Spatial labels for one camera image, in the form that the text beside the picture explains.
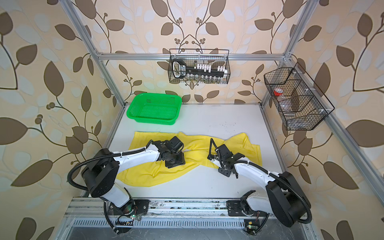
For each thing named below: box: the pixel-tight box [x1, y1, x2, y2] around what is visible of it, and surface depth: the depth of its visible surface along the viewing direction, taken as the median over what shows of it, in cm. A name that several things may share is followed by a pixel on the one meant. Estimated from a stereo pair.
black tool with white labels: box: [172, 59, 228, 79], surface depth 84 cm
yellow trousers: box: [115, 131, 263, 186], surface depth 86 cm
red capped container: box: [273, 88, 284, 96], surface depth 84 cm
